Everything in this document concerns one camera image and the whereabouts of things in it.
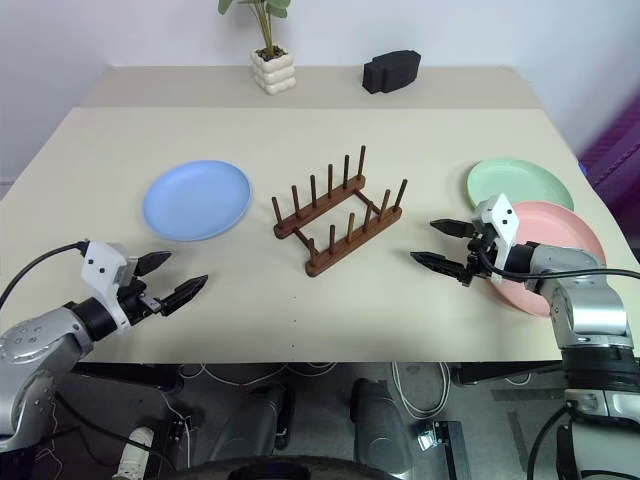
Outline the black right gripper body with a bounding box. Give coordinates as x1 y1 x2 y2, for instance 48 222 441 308
459 224 500 288

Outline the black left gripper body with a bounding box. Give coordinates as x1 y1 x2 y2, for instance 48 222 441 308
118 278 166 325

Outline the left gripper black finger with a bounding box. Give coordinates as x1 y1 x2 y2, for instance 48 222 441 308
135 250 173 277
159 273 210 318

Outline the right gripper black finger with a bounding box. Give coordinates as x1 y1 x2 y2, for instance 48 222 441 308
409 251 469 283
429 218 474 240

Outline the wooden dish rack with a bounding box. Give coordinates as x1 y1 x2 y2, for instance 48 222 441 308
271 144 405 278

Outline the blue plate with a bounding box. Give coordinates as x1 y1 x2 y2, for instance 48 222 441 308
142 159 253 243

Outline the green plate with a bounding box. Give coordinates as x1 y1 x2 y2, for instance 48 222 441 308
466 158 576 214

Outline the red plate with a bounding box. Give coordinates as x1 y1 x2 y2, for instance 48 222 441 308
487 200 608 319

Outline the dark rounded shape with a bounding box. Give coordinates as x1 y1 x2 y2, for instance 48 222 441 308
218 381 295 467
351 377 417 475

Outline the white power strip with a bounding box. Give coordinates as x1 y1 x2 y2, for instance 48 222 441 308
116 424 155 480

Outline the black foam block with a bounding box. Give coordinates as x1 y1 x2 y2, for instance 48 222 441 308
361 48 423 96

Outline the purple striped object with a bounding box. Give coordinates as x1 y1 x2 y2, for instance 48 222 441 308
574 84 640 227

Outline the white bubble ceramic pot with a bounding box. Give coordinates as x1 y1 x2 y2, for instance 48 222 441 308
249 45 298 97

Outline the green leafy plant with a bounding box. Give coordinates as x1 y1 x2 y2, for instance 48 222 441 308
216 0 294 57

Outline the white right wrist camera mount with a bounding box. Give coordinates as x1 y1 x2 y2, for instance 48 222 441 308
472 193 522 285

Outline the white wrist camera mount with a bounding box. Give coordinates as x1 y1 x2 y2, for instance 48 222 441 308
81 241 133 329
472 193 522 285

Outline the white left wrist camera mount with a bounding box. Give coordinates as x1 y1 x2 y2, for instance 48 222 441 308
81 241 133 329

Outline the black table frame bar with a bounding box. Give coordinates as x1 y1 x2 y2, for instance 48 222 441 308
69 361 185 392
451 359 567 387

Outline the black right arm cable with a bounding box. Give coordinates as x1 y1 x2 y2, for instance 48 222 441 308
469 249 640 282

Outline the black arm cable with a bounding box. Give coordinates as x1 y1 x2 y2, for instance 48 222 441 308
0 242 89 307
469 249 640 282

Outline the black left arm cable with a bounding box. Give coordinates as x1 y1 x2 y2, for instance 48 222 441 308
0 242 89 307

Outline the thin white cable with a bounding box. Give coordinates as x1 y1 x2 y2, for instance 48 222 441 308
178 361 337 382

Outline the white coiled cable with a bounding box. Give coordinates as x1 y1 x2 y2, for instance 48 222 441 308
391 360 452 420

